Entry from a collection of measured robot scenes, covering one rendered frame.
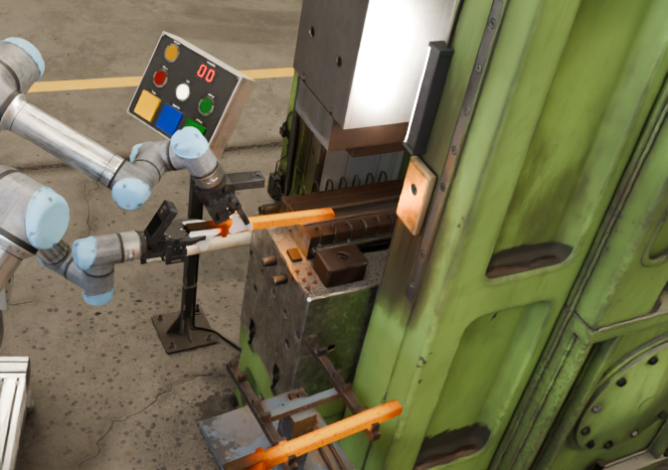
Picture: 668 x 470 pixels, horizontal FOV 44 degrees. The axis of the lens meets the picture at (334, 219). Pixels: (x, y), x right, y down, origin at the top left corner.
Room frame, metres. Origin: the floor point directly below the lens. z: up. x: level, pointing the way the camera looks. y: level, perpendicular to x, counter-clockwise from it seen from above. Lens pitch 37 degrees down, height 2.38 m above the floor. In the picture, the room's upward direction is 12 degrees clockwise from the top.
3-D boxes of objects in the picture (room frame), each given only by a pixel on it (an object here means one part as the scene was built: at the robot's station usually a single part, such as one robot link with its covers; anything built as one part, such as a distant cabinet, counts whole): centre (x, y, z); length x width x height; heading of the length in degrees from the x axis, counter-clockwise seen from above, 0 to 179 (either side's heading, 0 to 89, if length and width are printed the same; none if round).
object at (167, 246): (1.57, 0.41, 0.99); 0.12 x 0.08 x 0.09; 123
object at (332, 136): (1.91, -0.07, 1.32); 0.42 x 0.20 x 0.10; 123
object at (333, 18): (1.88, -0.09, 1.56); 0.42 x 0.39 x 0.40; 123
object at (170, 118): (2.11, 0.55, 1.01); 0.07 x 0.05 x 0.07; 58
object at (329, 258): (1.68, -0.04, 0.95); 0.12 x 0.08 x 0.06; 123
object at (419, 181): (1.61, -0.18, 1.27); 0.09 x 0.02 x 0.17; 33
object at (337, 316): (1.87, -0.11, 0.69); 0.56 x 0.38 x 0.45; 123
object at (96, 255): (1.48, 0.55, 1.00); 0.11 x 0.08 x 0.09; 123
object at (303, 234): (1.91, -0.07, 0.96); 0.42 x 0.20 x 0.09; 123
